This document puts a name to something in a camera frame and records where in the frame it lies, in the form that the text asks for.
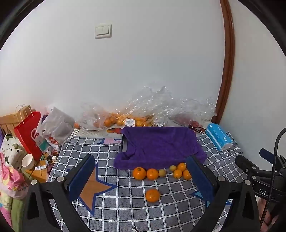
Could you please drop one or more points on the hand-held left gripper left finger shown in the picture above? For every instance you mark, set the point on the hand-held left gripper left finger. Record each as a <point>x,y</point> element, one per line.
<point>81,178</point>

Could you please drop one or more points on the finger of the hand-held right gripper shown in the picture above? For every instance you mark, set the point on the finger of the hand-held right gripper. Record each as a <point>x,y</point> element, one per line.
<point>267,154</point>
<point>244,164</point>

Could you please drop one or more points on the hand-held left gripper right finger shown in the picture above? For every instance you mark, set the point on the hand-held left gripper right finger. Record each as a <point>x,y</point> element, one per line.
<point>201,180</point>

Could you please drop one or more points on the small orange kumquat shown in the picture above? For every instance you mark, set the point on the small orange kumquat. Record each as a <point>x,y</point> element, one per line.
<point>181,166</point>
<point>186,174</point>
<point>177,173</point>

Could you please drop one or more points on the brownish longan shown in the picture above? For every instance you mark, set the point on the brownish longan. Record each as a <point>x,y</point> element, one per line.
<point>172,168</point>
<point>162,172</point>

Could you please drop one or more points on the large orange mandarin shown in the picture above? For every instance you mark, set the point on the large orange mandarin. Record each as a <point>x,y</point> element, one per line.
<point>152,174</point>
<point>152,195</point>
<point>139,173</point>

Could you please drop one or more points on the black-rimmed tray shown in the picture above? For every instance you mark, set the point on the black-rimmed tray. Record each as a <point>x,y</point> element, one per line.
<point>124,145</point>

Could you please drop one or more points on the person's right hand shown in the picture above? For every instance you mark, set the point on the person's right hand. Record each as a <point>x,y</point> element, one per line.
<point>263,207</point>

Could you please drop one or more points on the blue tissue pack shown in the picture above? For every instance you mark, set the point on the blue tissue pack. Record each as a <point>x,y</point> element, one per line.
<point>220,136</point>

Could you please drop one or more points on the white tube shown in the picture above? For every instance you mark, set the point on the white tube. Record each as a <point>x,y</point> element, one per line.
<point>41,167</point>

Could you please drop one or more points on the wooden nightstand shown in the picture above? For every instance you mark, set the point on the wooden nightstand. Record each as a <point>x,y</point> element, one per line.
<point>39,176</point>

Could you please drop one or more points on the grey checked star blanket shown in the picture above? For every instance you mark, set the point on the grey checked star blanket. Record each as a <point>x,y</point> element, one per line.
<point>125,207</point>

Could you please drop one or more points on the white cup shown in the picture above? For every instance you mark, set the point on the white cup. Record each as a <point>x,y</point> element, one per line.
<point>28,161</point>

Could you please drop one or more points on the purple towel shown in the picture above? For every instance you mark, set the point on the purple towel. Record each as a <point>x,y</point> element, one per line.
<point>156,145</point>

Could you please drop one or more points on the fruit-printed cardboard box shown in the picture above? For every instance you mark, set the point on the fruit-printed cardboard box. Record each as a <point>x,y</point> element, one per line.
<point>114,130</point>

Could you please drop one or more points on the white printed plastic bag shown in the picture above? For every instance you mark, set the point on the white printed plastic bag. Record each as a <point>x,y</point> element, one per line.
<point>55,125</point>

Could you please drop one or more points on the red paper bag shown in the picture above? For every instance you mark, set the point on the red paper bag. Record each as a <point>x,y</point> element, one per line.
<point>29,133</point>

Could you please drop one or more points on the pink printed cloth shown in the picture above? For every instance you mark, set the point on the pink printed cloth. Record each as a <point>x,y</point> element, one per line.
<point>11,180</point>

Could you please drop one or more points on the clear bag of cherry tomatoes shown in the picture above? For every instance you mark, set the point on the clear bag of cherry tomatoes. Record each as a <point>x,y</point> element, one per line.
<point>192,109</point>

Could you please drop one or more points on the clear bag of small oranges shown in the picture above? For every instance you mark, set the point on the clear bag of small oranges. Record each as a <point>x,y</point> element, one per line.
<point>125,116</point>

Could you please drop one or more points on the white flower-print bedding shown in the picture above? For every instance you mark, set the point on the white flower-print bedding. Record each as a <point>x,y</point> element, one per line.
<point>10,147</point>

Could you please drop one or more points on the green cloth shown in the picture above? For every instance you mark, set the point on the green cloth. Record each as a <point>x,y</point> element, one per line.
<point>9,209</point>

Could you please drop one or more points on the wooden slatted furniture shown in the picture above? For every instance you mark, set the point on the wooden slatted furniture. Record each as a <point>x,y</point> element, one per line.
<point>9,121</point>

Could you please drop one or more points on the brown wooden door frame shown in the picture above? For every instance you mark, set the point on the brown wooden door frame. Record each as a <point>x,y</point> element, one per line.
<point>226,62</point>

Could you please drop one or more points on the white light switch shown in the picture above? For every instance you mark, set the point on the white light switch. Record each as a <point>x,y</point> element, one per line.
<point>103,30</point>

